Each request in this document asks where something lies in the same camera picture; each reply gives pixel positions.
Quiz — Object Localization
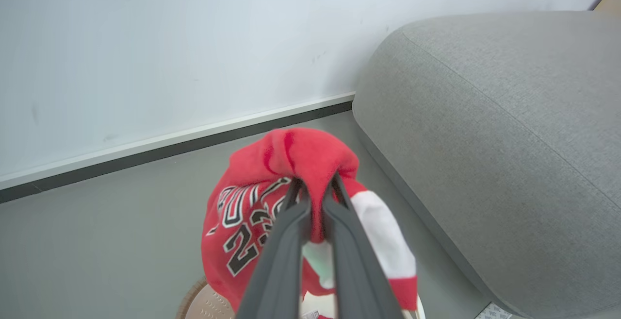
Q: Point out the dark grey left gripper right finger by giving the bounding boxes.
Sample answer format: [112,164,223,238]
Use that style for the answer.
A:
[322,173,404,319]

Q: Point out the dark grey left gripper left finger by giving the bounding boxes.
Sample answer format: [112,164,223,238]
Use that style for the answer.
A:
[235,179,311,319]

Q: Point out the red basketball jersey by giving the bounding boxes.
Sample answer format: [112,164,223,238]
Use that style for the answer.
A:
[201,127,419,319]

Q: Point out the white perforated laundry basket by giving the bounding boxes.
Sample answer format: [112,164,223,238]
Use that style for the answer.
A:
[176,278,426,319]

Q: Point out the white patterned floor sticker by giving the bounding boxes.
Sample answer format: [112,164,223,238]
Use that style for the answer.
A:
[474,302,513,319]

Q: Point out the white and black baseboard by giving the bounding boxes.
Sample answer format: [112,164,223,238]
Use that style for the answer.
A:
[0,92,356,204]

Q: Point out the grey fabric sofa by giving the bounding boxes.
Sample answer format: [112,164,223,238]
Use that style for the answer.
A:
[352,11,621,319]

